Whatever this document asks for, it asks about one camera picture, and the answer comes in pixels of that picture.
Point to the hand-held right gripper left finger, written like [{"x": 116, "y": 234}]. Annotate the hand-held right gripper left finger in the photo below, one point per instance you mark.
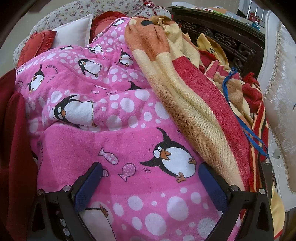
[{"x": 89, "y": 185}]

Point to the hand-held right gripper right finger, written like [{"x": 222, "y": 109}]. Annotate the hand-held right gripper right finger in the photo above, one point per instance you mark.
[{"x": 211, "y": 185}]

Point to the dark red sweater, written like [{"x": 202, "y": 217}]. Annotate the dark red sweater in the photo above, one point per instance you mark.
[{"x": 13, "y": 139}]

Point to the blue ribbon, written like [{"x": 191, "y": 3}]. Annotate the blue ribbon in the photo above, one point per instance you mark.
[{"x": 253, "y": 141}]

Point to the pink penguin print blanket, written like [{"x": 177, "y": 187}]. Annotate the pink penguin print blanket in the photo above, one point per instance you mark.
[{"x": 129, "y": 139}]

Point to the orange yellow red towel blanket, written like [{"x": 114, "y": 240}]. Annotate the orange yellow red towel blanket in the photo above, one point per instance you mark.
[{"x": 185, "y": 92}]

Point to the white ornate headboard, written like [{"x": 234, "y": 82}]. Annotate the white ornate headboard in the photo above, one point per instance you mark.
[{"x": 282, "y": 104}]

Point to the red frilled cushion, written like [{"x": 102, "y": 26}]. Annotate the red frilled cushion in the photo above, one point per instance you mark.
[{"x": 34, "y": 48}]

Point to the white pillow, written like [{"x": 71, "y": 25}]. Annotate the white pillow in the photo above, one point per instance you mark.
[{"x": 74, "y": 32}]

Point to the dark carved wooden headboard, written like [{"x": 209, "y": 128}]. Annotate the dark carved wooden headboard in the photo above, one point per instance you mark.
[{"x": 231, "y": 30}]

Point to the blue bottle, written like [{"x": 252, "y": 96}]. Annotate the blue bottle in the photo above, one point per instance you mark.
[{"x": 256, "y": 26}]

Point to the round red cushion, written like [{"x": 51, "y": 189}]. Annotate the round red cushion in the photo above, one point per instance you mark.
[{"x": 104, "y": 19}]

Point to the metal railing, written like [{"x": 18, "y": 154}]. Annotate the metal railing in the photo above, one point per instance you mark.
[{"x": 251, "y": 15}]

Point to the floral patterned cushion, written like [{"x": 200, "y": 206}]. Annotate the floral patterned cushion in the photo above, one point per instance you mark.
[{"x": 69, "y": 11}]

